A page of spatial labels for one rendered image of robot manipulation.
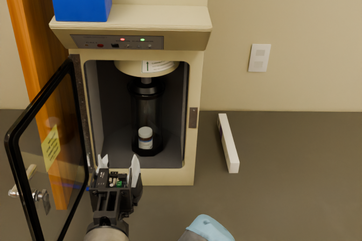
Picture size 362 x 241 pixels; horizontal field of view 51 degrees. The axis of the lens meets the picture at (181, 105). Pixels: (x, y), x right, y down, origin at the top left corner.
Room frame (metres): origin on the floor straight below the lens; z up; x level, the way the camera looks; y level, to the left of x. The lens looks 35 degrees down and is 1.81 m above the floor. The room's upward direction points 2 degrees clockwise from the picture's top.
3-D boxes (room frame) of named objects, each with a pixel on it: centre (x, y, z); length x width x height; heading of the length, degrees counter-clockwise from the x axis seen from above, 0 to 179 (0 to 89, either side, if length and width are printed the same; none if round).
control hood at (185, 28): (0.76, 0.11, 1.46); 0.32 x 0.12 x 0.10; 94
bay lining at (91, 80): (0.94, 0.12, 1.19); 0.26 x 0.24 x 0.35; 94
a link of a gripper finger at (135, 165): (0.56, 0.09, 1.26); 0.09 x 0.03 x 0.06; 170
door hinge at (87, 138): (0.80, 0.26, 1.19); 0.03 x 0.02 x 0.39; 94
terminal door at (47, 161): (0.64, 0.28, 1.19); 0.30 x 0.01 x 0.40; 174
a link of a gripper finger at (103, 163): (0.56, 0.15, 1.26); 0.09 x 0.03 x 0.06; 15
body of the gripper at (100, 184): (0.46, 0.12, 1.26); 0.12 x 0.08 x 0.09; 3
